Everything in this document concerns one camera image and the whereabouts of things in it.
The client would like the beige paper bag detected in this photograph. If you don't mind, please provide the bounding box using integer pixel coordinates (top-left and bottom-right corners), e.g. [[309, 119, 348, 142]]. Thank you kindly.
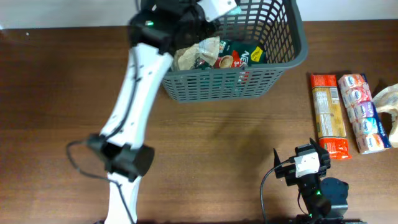
[[171, 37, 220, 71]]

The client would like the green coffee mix bag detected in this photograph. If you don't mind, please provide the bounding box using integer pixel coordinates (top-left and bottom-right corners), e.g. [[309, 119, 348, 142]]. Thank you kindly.
[[192, 39, 267, 71]]

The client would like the teal snack packet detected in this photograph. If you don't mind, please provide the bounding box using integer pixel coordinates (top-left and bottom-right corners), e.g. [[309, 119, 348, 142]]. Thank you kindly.
[[228, 6, 242, 16]]

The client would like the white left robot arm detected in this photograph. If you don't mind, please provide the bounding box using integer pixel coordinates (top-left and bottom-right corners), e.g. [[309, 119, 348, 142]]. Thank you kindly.
[[85, 0, 237, 223]]

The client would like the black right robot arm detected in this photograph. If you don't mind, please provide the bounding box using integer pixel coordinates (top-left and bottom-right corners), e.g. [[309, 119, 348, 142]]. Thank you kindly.
[[273, 139, 363, 224]]

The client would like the multicolour tissue pack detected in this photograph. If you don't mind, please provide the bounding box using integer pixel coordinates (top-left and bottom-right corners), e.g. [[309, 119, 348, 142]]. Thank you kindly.
[[338, 73, 392, 154]]

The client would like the orange biscuit package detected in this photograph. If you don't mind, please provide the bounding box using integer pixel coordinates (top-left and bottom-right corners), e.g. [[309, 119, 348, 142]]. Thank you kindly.
[[310, 74, 351, 160]]

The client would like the crumpled beige bag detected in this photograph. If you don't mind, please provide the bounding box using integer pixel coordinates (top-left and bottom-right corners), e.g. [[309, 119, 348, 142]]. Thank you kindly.
[[373, 84, 397, 148]]

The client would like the grey plastic basket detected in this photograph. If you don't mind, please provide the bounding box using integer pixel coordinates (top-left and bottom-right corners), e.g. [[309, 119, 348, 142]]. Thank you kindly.
[[161, 0, 308, 102]]

